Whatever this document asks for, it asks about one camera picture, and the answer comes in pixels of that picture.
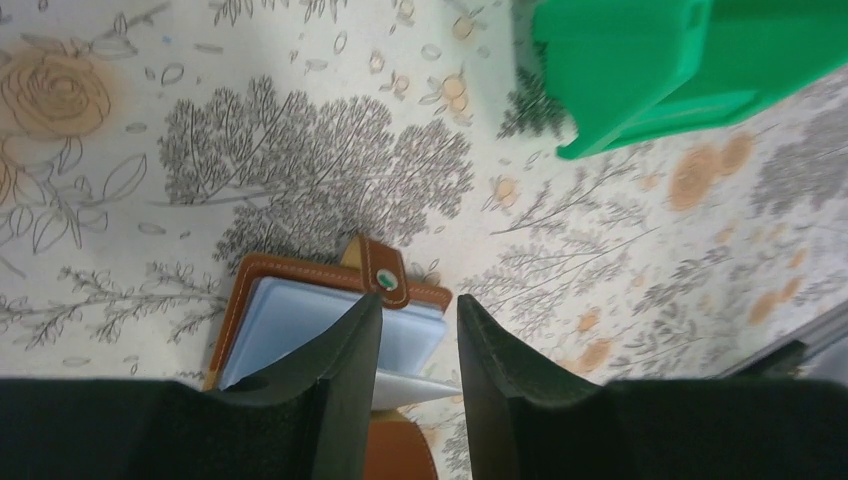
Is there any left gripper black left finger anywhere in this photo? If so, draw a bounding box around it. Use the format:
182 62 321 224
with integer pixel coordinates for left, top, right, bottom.
1 294 382 479

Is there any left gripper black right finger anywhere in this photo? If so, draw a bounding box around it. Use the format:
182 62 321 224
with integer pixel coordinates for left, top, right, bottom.
457 294 847 479

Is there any brown leather card holder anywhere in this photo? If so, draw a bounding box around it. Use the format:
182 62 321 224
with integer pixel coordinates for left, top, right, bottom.
203 234 459 479

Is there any floral table mat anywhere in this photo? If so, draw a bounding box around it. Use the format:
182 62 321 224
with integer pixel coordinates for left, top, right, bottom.
1 1 847 479

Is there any green plastic basket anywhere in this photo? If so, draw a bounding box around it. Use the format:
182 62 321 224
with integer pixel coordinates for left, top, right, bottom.
532 0 847 159

